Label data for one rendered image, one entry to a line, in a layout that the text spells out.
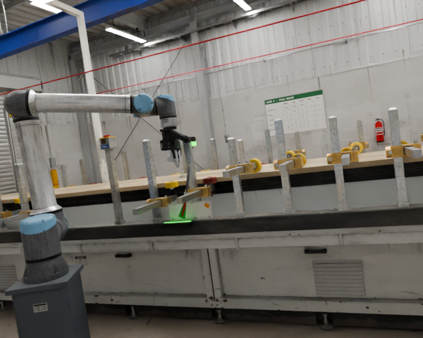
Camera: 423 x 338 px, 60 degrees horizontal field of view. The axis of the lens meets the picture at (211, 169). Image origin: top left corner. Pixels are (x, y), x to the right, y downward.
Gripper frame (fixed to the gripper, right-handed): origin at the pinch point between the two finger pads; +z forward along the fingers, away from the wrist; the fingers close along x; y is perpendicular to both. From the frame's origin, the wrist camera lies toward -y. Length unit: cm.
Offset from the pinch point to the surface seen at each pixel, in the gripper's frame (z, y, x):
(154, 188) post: 11.4, 20.4, -6.0
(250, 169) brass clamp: 6.9, -36.5, -5.2
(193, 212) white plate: 26.5, -2.2, -5.3
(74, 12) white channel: -141, 128, -95
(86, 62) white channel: -99, 129, -102
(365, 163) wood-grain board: 12, -90, -27
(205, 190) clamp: 15.5, -10.6, -5.2
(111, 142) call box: -17.6, 44.5, -6.8
